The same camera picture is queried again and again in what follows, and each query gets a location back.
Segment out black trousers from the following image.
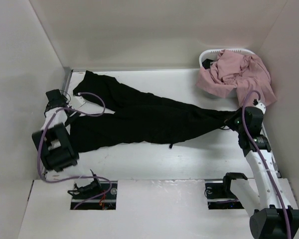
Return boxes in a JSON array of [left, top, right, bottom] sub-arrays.
[[70, 71, 234, 153]]

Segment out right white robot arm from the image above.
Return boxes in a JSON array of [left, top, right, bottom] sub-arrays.
[[221, 100, 299, 239]]

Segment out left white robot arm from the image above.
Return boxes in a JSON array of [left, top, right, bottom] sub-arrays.
[[32, 89, 105, 199]]

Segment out pink trousers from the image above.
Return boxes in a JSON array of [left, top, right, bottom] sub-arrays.
[[196, 49, 277, 106]]

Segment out white laundry basket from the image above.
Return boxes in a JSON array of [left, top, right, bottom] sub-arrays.
[[199, 48, 255, 99]]

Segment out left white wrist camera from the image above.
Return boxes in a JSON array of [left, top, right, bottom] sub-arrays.
[[70, 93, 86, 110]]

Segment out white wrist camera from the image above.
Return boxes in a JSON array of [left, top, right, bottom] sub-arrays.
[[253, 99, 266, 114], [70, 93, 86, 110]]

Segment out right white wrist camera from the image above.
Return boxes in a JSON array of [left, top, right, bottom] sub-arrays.
[[253, 99, 266, 114]]

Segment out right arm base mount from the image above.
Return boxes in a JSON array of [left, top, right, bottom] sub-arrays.
[[204, 175, 259, 214]]

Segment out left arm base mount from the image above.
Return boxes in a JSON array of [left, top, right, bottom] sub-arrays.
[[67, 181, 118, 211]]

